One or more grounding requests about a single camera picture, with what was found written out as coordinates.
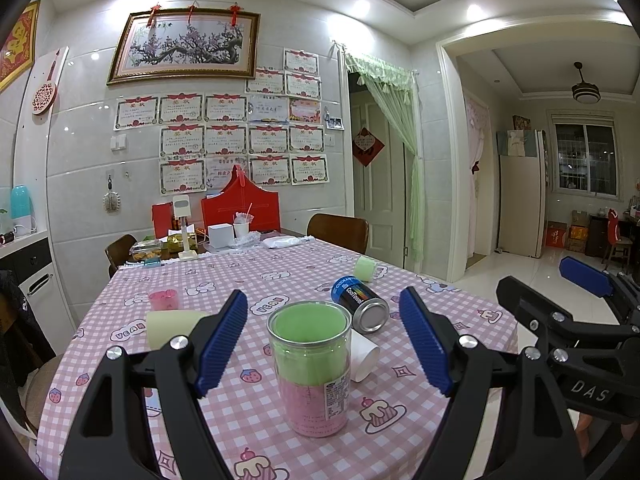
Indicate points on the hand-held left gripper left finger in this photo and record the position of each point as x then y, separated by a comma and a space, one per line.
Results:
220, 347

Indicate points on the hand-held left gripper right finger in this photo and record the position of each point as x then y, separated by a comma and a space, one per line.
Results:
427, 347

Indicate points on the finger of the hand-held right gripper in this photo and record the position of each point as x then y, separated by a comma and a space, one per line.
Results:
530, 307
585, 272

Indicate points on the clear plastic cup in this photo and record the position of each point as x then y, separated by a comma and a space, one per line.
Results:
309, 367

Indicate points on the white paper cup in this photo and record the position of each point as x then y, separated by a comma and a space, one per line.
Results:
363, 356

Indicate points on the white cup with straws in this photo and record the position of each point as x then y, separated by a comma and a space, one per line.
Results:
243, 227

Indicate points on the stack of cardboard boxes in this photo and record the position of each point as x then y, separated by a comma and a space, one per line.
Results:
567, 235

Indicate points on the red wooden chair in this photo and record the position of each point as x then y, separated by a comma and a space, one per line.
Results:
616, 235

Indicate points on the blue metal can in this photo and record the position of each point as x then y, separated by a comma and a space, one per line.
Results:
361, 303

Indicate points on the white refrigerator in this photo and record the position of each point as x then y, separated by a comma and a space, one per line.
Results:
520, 200

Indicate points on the pink checkered tablecloth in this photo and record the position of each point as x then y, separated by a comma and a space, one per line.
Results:
280, 270

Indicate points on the white square box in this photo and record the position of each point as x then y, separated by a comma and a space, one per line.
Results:
220, 236

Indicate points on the barred window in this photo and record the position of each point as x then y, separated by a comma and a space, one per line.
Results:
582, 155

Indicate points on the clear food container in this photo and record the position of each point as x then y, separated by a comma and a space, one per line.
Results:
146, 252

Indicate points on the white plastic bag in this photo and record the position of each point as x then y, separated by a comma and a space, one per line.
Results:
286, 241

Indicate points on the white desk stand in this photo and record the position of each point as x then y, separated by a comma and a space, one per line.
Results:
184, 225

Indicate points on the brown wooden chair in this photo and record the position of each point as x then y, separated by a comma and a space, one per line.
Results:
120, 255
340, 230

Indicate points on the small red box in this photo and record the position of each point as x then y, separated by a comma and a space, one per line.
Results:
161, 220

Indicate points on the red paper gift bag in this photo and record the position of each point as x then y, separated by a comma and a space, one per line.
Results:
240, 202

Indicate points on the white door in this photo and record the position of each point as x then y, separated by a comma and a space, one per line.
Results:
380, 195

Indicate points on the ceiling fan lamp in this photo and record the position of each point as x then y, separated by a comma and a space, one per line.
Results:
585, 91

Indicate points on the hanging brush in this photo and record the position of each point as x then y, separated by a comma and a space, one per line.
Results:
109, 200

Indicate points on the green lace curtain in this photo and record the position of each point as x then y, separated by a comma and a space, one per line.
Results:
412, 160

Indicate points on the white side cabinet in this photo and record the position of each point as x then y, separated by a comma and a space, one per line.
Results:
37, 280

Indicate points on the dark jacket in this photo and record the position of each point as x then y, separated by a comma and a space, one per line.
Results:
20, 325

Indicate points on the red diamond door decoration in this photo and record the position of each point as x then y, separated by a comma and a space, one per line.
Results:
368, 146

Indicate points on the teal bottle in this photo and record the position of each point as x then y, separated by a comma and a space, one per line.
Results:
21, 207

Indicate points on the framed blossom painting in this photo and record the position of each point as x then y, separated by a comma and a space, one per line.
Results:
185, 45

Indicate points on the red gold framed hanging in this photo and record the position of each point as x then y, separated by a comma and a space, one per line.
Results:
17, 45

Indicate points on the wall of award certificates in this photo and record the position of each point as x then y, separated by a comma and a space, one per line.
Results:
225, 140

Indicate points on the white light switch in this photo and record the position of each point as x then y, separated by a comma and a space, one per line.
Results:
119, 142

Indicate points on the small wall photos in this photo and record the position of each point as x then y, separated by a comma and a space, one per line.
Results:
333, 121

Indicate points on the round wooden wall ornament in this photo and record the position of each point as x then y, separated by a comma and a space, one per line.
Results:
44, 95

